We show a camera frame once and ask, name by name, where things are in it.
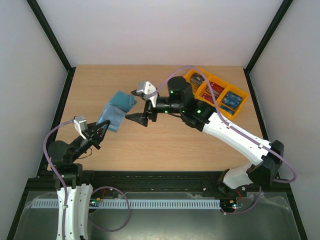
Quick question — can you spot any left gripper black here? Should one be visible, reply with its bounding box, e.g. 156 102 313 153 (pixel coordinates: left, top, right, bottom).
70 118 110 162

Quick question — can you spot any blue leather card holder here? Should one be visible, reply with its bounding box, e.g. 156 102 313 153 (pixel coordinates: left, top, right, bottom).
96 90 137 133

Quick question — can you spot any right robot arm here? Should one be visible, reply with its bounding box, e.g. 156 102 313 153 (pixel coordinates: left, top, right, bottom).
126 76 284 196

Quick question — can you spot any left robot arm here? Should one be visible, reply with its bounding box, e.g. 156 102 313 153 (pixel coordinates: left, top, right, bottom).
43 116 111 240

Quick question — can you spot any black card stack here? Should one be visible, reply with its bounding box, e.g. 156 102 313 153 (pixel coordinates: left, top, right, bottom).
190 72 205 86

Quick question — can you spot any red card stack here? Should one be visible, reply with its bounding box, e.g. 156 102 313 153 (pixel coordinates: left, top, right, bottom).
210 81 225 99

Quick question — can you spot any loose blue card in bin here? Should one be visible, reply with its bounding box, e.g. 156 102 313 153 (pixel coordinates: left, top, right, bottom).
220 104 235 115

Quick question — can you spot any blue card stack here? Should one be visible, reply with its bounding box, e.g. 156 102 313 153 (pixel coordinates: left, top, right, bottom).
222 91 243 110

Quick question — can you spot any yellow three-compartment bin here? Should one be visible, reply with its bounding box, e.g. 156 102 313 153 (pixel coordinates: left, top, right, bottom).
184 69 249 120

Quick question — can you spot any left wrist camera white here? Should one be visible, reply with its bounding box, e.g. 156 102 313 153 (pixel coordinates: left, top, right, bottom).
73 115 88 140

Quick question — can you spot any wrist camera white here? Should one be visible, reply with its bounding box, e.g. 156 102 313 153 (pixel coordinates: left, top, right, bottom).
73 115 88 140
135 81 159 108

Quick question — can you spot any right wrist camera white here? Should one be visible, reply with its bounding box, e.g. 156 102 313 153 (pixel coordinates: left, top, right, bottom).
135 81 159 108

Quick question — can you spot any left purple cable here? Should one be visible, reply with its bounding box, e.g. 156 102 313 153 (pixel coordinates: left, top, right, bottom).
42 119 76 240

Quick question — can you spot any black aluminium frame rail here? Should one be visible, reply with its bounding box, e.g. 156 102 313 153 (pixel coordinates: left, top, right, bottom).
22 170 293 199

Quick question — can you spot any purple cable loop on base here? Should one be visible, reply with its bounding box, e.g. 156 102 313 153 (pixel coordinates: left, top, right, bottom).
87 185 132 232

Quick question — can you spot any light blue cable duct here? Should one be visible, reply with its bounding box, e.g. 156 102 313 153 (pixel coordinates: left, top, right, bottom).
30 196 222 210

